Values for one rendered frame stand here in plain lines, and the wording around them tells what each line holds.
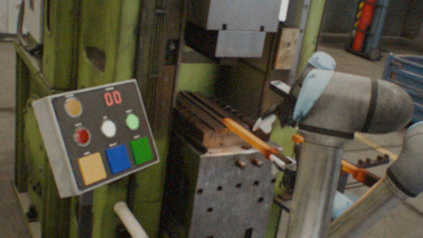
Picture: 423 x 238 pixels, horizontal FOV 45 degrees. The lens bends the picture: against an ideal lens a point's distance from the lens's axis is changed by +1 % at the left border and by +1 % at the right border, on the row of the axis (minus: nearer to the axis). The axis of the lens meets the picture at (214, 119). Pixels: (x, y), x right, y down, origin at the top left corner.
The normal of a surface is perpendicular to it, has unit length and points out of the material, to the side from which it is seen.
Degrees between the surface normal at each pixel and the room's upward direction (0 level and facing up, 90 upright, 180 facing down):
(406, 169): 65
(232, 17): 90
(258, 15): 90
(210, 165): 90
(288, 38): 90
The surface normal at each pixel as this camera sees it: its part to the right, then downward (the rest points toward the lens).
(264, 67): -0.86, 0.05
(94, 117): 0.77, -0.20
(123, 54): 0.49, 0.36
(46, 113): -0.57, 0.20
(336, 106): -0.08, 0.04
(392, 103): 0.33, -0.11
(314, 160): -0.45, -0.04
